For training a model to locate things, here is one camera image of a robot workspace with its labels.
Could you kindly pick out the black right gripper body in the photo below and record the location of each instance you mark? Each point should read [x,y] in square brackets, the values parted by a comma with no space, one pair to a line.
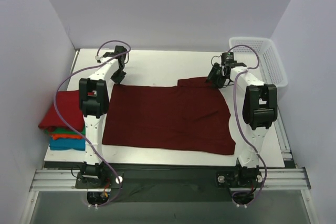
[214,74]

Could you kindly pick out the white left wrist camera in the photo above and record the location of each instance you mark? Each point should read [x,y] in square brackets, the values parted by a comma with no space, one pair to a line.
[99,56]

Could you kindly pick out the folded blue t shirt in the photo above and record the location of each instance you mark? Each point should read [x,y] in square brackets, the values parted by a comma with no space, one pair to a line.
[63,144]

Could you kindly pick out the aluminium rail frame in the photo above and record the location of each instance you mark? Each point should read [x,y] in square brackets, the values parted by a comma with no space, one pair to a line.
[285,197]

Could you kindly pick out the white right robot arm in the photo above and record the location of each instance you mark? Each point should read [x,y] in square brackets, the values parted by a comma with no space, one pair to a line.
[255,109]

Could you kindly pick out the folded orange t shirt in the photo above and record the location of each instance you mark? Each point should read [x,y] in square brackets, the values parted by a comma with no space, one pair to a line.
[56,136]

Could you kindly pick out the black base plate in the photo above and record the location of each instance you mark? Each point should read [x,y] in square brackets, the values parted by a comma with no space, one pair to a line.
[173,184]

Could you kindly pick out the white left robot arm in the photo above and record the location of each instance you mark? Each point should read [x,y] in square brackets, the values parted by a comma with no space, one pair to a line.
[94,104]

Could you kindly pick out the dark red t shirt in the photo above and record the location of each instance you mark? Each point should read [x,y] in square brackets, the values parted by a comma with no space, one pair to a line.
[190,116]

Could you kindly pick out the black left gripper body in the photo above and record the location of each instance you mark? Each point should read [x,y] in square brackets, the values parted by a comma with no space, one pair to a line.
[118,75]

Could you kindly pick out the folded red t shirt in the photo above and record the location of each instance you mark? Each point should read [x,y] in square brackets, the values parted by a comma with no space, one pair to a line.
[68,106]

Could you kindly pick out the folded green t shirt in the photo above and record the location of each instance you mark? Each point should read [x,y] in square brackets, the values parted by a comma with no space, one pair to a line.
[59,130]

